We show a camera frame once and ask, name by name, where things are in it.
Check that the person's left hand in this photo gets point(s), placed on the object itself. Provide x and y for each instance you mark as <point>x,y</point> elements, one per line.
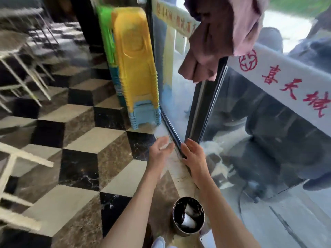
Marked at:
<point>157,156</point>

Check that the person's right hand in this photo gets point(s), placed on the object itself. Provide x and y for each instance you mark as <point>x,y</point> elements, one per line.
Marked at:
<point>197,161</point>

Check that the person's left fingers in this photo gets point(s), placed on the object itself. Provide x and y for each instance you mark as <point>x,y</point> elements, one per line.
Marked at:
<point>165,145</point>

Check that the person's right fingers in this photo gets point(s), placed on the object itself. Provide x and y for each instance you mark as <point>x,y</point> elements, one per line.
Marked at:
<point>189,149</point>

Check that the person's left forearm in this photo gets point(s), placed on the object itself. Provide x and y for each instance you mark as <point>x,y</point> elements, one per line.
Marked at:
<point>134,211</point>

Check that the person's right forearm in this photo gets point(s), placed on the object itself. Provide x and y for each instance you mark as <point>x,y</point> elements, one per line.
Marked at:
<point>222,214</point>

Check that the white paper cup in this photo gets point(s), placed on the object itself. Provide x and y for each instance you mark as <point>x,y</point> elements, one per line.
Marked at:
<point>189,209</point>
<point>188,222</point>

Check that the round metal trash bin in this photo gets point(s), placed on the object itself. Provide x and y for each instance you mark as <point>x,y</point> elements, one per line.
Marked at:
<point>188,216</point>

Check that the stack of yellow blue stools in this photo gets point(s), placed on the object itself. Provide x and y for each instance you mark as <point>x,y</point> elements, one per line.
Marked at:
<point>137,64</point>

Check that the person's white shoe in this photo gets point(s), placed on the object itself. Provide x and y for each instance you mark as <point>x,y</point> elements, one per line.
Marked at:
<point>158,242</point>

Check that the dark mauve cloth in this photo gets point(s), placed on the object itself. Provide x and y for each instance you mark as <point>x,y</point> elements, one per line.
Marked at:
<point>209,41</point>

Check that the white banner with red print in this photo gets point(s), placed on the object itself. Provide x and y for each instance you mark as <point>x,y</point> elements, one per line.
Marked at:
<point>287,80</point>

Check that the stack of green stools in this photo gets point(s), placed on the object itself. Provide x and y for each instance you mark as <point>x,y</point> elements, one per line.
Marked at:
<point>106,36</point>

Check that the yellowish banner with red print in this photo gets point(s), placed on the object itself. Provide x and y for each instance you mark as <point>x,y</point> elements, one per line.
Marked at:
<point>170,16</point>

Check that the light pink cloth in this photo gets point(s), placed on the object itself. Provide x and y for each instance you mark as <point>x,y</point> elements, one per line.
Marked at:
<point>249,25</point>

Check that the white metal chair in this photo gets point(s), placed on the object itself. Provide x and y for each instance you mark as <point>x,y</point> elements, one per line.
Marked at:
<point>15,157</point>

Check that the white round-seat stool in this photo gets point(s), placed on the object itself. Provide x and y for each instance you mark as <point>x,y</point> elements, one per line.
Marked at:
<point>15,49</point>

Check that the black glass door frame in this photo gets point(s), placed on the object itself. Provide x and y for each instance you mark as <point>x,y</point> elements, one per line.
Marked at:
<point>204,105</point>

